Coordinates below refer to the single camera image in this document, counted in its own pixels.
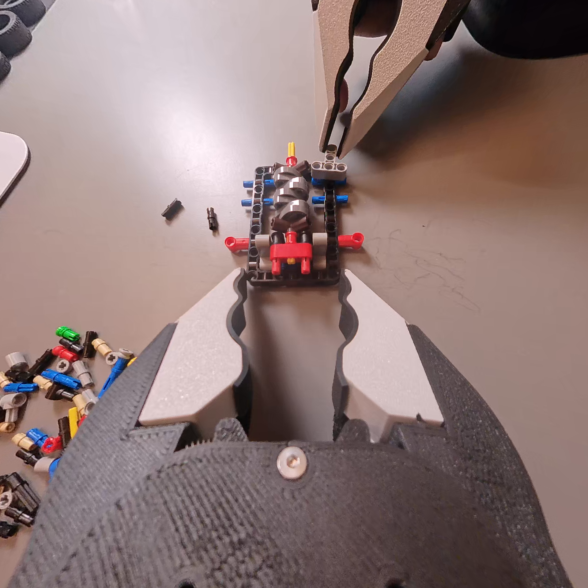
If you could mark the black rubber lego tyre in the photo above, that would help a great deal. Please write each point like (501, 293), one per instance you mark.
(32, 9)
(13, 34)
(3, 66)

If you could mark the black lego pin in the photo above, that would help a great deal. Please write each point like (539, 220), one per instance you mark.
(172, 209)
(211, 218)

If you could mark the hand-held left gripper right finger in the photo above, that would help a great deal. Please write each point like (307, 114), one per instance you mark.
(390, 367)

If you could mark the pile of small lego connectors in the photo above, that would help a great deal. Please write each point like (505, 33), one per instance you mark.
(59, 381)

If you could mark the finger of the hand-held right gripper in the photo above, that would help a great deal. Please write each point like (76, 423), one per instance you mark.
(404, 55)
(330, 55)

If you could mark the person's right hand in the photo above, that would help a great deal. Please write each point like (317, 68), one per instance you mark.
(374, 25)

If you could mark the grey T-shaped lego beam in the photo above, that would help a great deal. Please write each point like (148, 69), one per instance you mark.
(328, 169)

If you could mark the black lego chassis frame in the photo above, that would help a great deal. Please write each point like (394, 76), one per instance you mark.
(294, 229)

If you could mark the white book stand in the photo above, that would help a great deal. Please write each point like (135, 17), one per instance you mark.
(11, 160)

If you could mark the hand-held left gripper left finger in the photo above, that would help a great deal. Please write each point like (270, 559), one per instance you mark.
(193, 367)

